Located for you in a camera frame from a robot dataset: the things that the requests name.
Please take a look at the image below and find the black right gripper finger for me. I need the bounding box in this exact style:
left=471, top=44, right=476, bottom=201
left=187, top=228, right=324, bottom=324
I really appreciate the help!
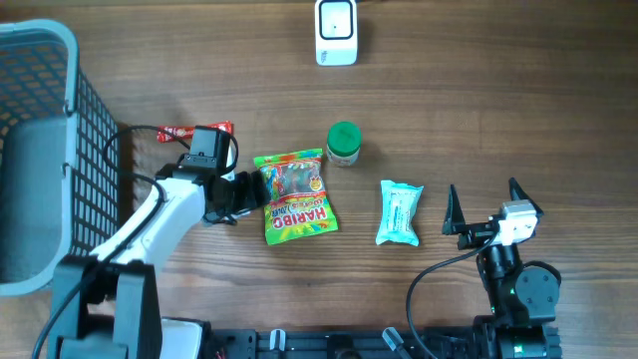
left=508, top=178, right=544, bottom=217
left=442, top=184, right=466, bottom=235

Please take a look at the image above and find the teal tissue packet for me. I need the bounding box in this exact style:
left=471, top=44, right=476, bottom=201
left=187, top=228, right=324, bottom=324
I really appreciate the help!
left=375, top=179, right=424, bottom=246

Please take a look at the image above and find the green Haribo gummy bag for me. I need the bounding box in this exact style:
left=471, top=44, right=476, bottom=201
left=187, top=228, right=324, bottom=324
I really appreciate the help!
left=254, top=149, right=339, bottom=245

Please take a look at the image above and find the red Nescafe stick sachet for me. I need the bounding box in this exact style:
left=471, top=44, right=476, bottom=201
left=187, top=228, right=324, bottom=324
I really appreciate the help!
left=157, top=121, right=233, bottom=144

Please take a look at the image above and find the green lid jar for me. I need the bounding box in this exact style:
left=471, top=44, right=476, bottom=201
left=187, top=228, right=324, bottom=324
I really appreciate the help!
left=327, top=122, right=362, bottom=167

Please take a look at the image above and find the white barcode scanner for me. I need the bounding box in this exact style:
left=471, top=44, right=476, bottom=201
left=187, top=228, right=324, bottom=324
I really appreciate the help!
left=314, top=0, right=359, bottom=67

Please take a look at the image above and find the grey plastic shopping basket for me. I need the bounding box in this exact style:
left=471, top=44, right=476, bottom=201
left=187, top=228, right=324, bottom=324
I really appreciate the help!
left=1, top=19, right=120, bottom=297

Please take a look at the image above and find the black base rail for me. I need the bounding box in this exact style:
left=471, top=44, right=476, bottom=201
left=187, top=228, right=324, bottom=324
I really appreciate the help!
left=208, top=326, right=563, bottom=359

